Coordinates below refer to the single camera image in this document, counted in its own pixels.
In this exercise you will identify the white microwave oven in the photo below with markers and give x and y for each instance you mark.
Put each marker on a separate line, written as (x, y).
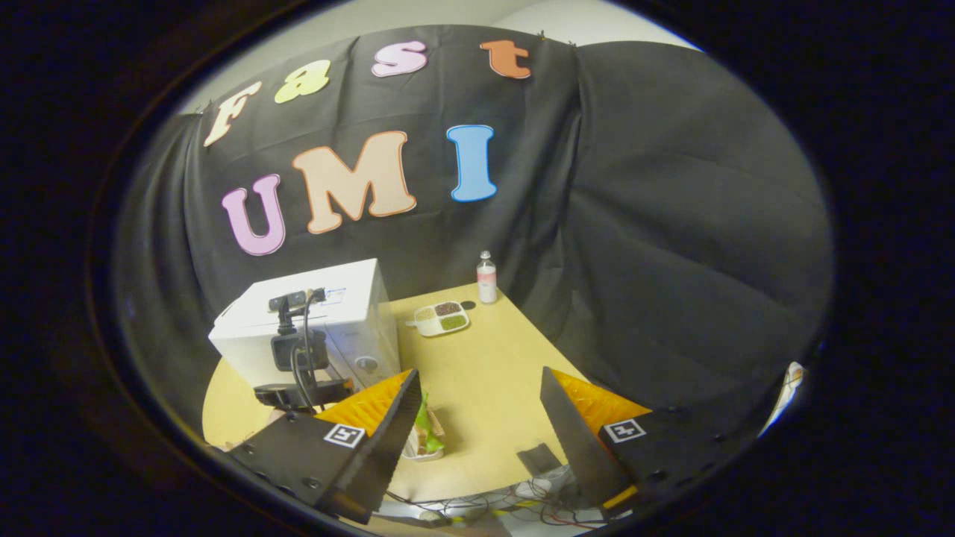
(239, 343)

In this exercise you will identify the clear bottle with pink label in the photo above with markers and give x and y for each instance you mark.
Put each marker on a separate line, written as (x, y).
(486, 280)

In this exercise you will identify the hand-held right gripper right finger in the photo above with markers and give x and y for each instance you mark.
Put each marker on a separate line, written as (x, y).
(574, 440)

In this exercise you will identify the black backdrop cloth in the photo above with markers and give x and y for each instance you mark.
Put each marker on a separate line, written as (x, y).
(671, 224)

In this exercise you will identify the white rectangular tray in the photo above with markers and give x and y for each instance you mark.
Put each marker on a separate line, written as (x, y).
(421, 456)

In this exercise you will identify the lettuce sandwich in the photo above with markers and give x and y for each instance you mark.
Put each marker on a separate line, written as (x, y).
(427, 432)

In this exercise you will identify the white divided dish of grains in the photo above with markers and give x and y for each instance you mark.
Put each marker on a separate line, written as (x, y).
(442, 319)

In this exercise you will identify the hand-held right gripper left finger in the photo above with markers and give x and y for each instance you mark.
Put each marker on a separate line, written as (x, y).
(388, 440)

